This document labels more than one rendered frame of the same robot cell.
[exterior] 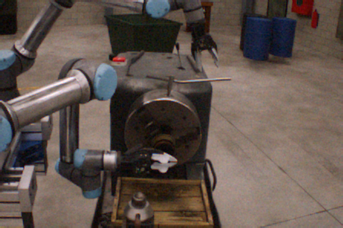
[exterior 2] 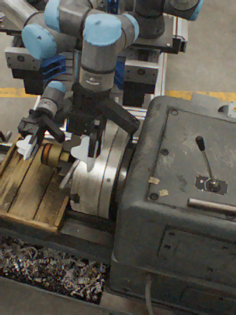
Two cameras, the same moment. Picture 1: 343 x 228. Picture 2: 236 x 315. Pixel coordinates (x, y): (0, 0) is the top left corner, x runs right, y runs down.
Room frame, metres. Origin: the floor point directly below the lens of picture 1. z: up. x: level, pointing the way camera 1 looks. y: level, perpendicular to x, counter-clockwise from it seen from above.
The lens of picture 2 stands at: (1.60, -0.75, 2.16)
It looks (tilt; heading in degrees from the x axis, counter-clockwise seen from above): 53 degrees down; 103
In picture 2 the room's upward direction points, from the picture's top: 4 degrees clockwise
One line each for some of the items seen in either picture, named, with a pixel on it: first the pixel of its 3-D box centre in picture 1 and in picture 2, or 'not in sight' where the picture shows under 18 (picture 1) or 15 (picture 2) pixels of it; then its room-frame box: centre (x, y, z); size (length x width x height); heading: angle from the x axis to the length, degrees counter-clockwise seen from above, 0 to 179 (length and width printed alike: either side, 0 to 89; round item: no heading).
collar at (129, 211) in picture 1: (138, 208); not in sight; (0.77, 0.04, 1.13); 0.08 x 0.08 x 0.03
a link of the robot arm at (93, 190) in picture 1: (88, 180); (58, 112); (1.12, 0.25, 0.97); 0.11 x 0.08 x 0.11; 53
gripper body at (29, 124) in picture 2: (133, 163); (35, 126); (1.11, 0.07, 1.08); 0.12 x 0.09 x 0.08; 92
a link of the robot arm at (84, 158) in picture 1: (89, 160); (53, 96); (1.11, 0.23, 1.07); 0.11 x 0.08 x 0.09; 92
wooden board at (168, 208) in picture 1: (161, 203); (36, 181); (1.13, -0.03, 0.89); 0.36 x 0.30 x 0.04; 92
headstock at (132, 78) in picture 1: (157, 100); (219, 195); (1.78, 0.01, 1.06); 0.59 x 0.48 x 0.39; 2
